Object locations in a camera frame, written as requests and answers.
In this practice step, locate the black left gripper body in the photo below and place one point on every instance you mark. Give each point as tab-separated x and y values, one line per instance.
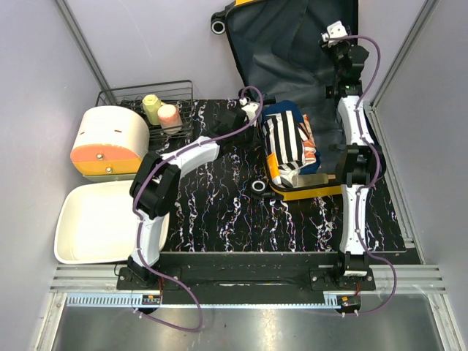
247	137

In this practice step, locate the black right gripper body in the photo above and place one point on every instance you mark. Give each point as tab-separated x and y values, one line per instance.
336	53

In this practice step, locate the navy blue garment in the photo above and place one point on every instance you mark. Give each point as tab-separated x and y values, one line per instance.
286	105

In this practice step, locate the black white striped garment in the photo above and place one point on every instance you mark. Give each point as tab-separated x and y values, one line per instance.
284	140

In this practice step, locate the yellow Pikachu suitcase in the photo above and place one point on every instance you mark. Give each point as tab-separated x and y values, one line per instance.
276	48

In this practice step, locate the orange white patterned towel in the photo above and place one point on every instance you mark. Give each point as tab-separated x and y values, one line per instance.
309	147

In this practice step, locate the white plastic tray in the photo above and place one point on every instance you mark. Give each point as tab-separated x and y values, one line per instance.
97	225

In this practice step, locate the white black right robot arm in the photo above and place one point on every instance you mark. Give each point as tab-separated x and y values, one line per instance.
360	164

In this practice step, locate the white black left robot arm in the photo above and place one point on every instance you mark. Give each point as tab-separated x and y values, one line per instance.
154	189

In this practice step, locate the pink cup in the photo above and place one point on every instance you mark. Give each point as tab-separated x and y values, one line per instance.
170	119

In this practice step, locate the pink yellow drawer box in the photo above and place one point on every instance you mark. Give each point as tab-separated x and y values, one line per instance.
111	140

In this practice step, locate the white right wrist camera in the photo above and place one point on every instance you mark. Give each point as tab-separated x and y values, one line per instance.
334	33

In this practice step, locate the black wire basket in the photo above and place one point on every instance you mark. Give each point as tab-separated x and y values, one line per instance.
178	93

